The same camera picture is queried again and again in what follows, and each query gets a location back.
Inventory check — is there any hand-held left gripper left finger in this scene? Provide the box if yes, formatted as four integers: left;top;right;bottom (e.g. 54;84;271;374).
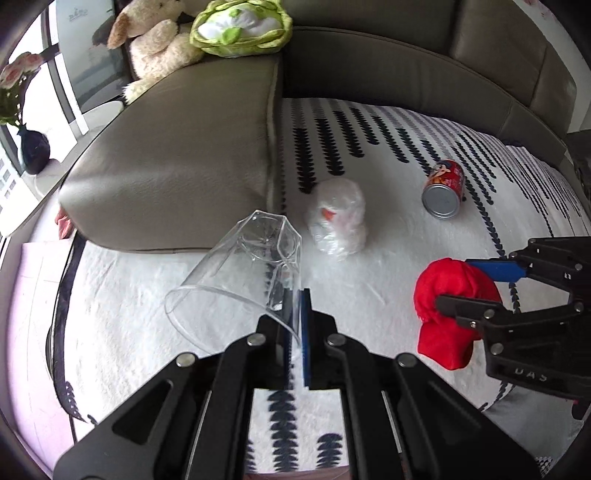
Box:
54;290;302;480

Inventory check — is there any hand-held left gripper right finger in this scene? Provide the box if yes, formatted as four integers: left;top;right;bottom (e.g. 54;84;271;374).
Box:
299;288;542;480

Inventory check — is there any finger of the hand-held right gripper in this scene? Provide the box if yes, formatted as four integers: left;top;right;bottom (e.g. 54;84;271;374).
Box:
435;295;574;346
465;237;591;298

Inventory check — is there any red cloth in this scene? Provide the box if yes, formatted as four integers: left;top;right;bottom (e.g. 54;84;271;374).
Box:
414;258;502;370

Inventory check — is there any clear plastic cup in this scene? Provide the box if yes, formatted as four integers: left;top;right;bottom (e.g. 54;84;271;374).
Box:
165;209;303;356

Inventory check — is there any red drink can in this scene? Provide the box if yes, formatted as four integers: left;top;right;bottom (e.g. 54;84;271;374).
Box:
421;159;465;219

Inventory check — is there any crumpled clear plastic bag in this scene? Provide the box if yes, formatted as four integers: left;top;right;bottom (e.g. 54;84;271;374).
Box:
306;179;368;259

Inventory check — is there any grey leather sofa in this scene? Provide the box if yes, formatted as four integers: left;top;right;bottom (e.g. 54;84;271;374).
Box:
59;0;583;252

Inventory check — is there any round white side table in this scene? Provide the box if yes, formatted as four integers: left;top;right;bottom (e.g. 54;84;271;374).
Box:
23;100;123;232

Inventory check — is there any dark blue vase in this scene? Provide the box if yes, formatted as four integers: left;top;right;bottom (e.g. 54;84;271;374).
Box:
17;124;51;175

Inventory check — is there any green cabbage plush toy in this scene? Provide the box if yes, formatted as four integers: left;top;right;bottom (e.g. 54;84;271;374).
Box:
191;0;294;58

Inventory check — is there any cream plush dog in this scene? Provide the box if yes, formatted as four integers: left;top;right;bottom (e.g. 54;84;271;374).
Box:
107;0;204;104

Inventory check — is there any pink flower bouquet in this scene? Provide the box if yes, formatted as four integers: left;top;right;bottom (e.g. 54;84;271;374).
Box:
0;52;42;127

